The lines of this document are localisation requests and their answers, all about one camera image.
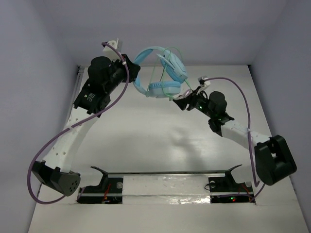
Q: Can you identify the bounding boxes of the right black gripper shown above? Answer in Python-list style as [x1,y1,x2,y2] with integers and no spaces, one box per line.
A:
[173,86,215,119]

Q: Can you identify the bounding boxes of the light blue headphones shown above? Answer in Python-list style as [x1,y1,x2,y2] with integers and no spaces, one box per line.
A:
[133,46,188,98]

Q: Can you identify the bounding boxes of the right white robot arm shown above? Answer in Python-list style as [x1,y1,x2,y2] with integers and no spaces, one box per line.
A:
[174,91,297,186]

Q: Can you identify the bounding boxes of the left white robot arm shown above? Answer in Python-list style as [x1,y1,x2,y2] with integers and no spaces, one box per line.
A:
[30,54,140,197]

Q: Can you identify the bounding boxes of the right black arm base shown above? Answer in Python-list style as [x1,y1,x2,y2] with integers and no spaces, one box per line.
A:
[204,165,255,203]

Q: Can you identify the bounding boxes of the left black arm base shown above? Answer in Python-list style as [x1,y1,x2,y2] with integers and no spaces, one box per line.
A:
[76,166,123,204]

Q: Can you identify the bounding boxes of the white foam front panel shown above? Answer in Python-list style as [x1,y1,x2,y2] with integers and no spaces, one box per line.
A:
[29,181,308,233]

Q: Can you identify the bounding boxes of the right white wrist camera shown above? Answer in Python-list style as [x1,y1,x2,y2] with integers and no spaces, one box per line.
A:
[198,76,211,90]

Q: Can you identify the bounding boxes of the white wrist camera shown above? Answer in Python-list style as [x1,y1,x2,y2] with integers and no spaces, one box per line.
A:
[103,38,122,61]
[198,76,211,90]

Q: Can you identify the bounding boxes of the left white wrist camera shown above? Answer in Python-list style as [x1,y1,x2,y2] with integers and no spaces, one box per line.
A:
[103,38,122,61]

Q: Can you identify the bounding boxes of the aluminium rail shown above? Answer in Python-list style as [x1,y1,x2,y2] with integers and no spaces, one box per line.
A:
[27,66,84,204]

